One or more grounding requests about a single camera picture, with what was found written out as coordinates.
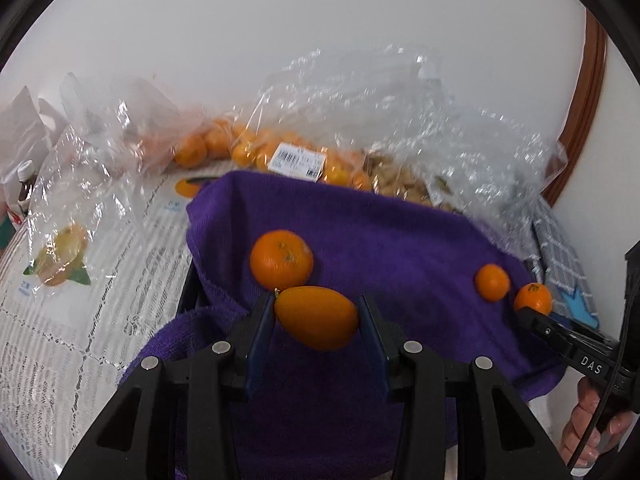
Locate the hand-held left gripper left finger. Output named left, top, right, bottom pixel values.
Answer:
left=59, top=292, right=277, bottom=480

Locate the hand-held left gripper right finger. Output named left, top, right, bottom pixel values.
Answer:
left=356, top=293, right=574, bottom=480

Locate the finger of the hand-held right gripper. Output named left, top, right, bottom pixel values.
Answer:
left=547, top=312, right=615, bottom=347
left=517, top=307, right=576, bottom=361

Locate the small mandarin with green stem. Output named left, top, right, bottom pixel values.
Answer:
left=514, top=283, right=553, bottom=316

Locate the oval orange kumquat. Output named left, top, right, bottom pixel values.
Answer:
left=274, top=286, right=360, bottom=351

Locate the person's right hand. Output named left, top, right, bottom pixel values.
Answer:
left=559, top=375, right=640, bottom=475

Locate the blue plastic item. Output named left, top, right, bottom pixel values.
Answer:
left=552, top=285, right=601, bottom=330

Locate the small round mandarin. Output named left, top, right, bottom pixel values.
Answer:
left=474, top=264, right=511, bottom=303

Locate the grey checked cloth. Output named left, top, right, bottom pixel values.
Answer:
left=530, top=197, right=593, bottom=293

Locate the large round mandarin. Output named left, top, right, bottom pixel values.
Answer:
left=249, top=230, right=315, bottom=291

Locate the black tray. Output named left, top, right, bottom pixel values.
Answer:
left=172, top=259, right=206, bottom=322

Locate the purple towel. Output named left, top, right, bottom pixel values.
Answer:
left=117, top=170, right=568, bottom=476

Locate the pile of bagged mandarins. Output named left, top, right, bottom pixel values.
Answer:
left=137, top=117, right=373, bottom=191

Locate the clear bag with white label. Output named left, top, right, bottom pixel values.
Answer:
left=227, top=50, right=381, bottom=193

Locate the clear bag with fruit peel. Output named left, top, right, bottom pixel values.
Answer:
left=22, top=127, right=151, bottom=293

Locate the crinkled clear bag of nuts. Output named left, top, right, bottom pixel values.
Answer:
left=280, top=46, right=570, bottom=266

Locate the empty clear plastic bag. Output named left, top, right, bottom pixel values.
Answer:
left=59, top=72, right=213, bottom=178

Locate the brown glass bottle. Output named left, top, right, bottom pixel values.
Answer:
left=6, top=160, right=37, bottom=221

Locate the brown wooden frame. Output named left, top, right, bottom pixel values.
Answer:
left=542, top=7, right=608, bottom=208

